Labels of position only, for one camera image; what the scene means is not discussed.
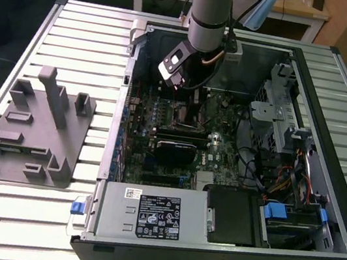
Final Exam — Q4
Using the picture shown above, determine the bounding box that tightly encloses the red wire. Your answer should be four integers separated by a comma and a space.
299, 173, 316, 206

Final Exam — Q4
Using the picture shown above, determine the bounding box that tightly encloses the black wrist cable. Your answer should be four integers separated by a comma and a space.
222, 0, 271, 52

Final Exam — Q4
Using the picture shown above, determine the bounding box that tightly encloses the short black expansion slot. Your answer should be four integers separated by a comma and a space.
140, 170, 181, 188

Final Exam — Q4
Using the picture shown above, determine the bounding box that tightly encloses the black hard disk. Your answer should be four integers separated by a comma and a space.
261, 208, 329, 255

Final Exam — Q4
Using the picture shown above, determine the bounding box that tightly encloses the large blue disk carrier tab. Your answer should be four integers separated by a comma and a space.
261, 199, 291, 224

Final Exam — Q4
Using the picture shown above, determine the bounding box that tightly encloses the CPU socket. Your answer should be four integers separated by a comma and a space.
169, 99, 208, 133

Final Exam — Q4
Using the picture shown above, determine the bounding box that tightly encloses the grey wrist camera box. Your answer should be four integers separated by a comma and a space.
222, 39, 245, 65

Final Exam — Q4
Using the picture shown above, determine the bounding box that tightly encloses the RAM slot with white clips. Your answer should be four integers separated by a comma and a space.
158, 85, 212, 100

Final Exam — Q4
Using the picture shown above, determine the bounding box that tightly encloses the perforated metal drive cage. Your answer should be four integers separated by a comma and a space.
246, 77, 304, 156

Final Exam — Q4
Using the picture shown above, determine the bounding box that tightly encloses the long black expansion slot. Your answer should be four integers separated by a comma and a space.
156, 126, 210, 143
155, 133, 211, 150

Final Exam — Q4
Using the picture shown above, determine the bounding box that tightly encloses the white barcode sticker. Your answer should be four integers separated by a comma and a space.
123, 186, 142, 201

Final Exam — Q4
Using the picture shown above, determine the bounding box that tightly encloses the black plastic shroud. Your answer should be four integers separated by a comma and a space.
194, 182, 266, 250

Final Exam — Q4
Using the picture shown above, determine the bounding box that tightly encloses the silver power supply unit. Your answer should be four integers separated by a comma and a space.
64, 172, 219, 257

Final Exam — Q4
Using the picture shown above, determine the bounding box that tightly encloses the black rating label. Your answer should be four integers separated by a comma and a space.
132, 191, 184, 244

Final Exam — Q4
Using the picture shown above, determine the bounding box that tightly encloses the silver finned heat sink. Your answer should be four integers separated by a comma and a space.
194, 169, 217, 194

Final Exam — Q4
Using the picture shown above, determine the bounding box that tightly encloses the blue plastic latch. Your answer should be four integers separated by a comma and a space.
70, 199, 87, 217

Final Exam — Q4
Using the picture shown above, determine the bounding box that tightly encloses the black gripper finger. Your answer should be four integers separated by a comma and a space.
185, 86, 203, 126

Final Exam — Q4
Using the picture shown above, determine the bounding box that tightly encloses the grey plastic parts rack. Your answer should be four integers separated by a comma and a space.
0, 58, 103, 195

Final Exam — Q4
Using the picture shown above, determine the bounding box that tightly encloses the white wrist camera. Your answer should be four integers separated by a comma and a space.
155, 37, 195, 91

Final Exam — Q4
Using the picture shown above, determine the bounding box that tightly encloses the RAM slot with black clips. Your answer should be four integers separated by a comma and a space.
158, 90, 211, 105

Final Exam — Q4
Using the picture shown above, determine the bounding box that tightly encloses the green motherboard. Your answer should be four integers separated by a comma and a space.
115, 76, 257, 201

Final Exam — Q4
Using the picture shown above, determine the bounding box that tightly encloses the silver bracket with round hole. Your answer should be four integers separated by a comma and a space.
245, 98, 288, 134

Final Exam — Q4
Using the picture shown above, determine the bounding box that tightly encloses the yellow wire bundle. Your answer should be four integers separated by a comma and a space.
265, 169, 296, 198

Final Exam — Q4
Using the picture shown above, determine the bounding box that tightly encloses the black graphics card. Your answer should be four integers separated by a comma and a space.
153, 137, 198, 168

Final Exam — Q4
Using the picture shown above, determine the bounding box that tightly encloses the small blue carrier tab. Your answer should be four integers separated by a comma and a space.
316, 208, 329, 225

